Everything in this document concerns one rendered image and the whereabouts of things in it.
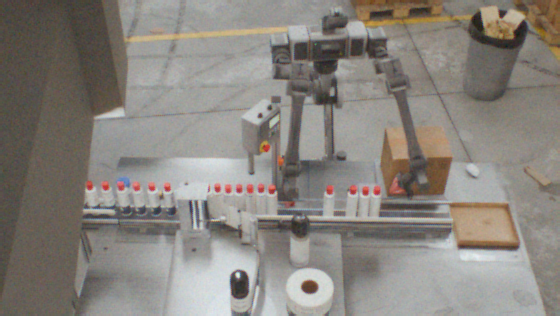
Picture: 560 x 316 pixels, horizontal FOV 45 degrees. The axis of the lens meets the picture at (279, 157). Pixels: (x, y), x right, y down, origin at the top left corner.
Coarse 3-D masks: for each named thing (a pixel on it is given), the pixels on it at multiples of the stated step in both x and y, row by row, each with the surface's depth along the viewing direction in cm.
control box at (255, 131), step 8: (264, 104) 309; (248, 112) 305; (256, 112) 305; (264, 112) 305; (272, 112) 305; (248, 120) 301; (256, 120) 301; (264, 120) 302; (248, 128) 304; (256, 128) 300; (264, 128) 304; (248, 136) 307; (256, 136) 304; (264, 136) 307; (272, 136) 313; (248, 144) 311; (256, 144) 307; (256, 152) 310
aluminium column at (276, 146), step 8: (272, 96) 309; (280, 96) 309; (272, 104) 307; (280, 104) 307; (280, 120) 314; (280, 128) 317; (280, 136) 320; (272, 144) 324; (280, 144) 324; (272, 152) 327; (280, 152) 327; (272, 160) 331; (272, 168) 334; (272, 176) 338; (272, 184) 342
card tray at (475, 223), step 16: (464, 208) 349; (480, 208) 349; (496, 208) 349; (464, 224) 341; (480, 224) 341; (496, 224) 341; (512, 224) 340; (464, 240) 329; (480, 240) 329; (496, 240) 332; (512, 240) 332
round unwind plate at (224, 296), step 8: (216, 296) 302; (224, 296) 302; (256, 296) 302; (264, 296) 302; (216, 304) 299; (224, 304) 299; (256, 304) 299; (264, 304) 299; (272, 304) 299; (208, 312) 296; (216, 312) 296; (224, 312) 296; (256, 312) 296; (264, 312) 296; (272, 312) 296
